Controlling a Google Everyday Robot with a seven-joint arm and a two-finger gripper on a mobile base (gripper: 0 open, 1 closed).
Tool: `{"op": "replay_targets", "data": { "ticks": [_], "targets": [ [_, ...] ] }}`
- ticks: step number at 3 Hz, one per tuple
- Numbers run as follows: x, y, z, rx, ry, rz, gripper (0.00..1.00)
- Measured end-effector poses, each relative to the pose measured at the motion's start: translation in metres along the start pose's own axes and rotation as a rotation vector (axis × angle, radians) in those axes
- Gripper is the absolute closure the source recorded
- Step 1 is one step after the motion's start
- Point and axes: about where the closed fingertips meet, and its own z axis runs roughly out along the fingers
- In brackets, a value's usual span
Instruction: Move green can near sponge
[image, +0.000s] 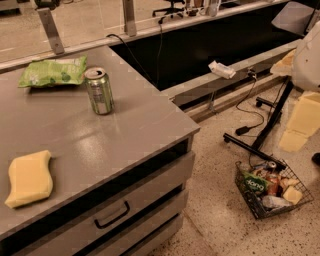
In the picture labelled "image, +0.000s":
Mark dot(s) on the left metal railing post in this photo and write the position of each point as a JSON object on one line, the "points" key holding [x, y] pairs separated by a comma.
{"points": [[51, 31]]}

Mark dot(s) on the green snack bag in basket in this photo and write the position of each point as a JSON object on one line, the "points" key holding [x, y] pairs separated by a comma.
{"points": [[257, 184]]}

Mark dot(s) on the black stand base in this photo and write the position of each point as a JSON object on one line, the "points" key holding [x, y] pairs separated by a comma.
{"points": [[276, 108]]}

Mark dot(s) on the metal railing post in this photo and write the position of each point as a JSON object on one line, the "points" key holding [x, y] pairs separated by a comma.
{"points": [[51, 31], [129, 18]]}

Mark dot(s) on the green chip bag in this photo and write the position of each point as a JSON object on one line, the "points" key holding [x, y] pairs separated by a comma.
{"points": [[52, 72]]}

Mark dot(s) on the grey drawer cabinet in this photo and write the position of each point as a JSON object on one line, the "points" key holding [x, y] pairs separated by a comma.
{"points": [[119, 179]]}

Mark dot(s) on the green soda can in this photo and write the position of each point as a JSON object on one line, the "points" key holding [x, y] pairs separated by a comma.
{"points": [[99, 90]]}

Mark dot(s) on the yellow sponge in basket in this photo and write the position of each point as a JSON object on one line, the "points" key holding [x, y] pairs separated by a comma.
{"points": [[292, 195]]}

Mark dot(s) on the black wire basket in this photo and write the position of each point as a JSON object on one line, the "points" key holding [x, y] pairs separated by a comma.
{"points": [[265, 205]]}

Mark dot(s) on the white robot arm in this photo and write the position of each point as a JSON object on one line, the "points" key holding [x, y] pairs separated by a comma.
{"points": [[303, 66]]}

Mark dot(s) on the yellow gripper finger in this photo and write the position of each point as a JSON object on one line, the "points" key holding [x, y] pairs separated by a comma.
{"points": [[303, 122], [284, 66]]}

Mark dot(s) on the right metal railing post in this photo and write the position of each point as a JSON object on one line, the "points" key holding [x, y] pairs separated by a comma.
{"points": [[129, 18]]}

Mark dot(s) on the black office chair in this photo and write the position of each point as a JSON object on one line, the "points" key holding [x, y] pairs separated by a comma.
{"points": [[171, 10]]}

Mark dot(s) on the red can in basket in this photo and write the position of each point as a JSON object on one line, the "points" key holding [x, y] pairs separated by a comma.
{"points": [[274, 184]]}

